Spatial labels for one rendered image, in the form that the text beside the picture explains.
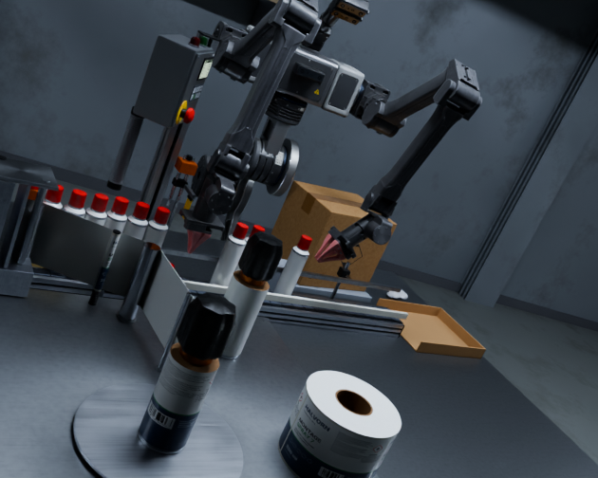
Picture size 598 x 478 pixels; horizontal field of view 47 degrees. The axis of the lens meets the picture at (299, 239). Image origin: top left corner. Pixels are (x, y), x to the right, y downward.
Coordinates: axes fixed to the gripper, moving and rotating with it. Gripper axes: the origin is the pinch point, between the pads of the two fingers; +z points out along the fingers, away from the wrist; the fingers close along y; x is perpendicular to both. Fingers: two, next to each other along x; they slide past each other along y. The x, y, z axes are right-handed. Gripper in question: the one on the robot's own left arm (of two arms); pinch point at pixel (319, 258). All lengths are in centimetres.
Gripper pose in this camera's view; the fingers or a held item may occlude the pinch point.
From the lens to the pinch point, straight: 197.9
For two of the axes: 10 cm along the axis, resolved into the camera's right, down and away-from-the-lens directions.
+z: -8.3, 5.5, -1.2
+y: 4.2, 4.6, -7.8
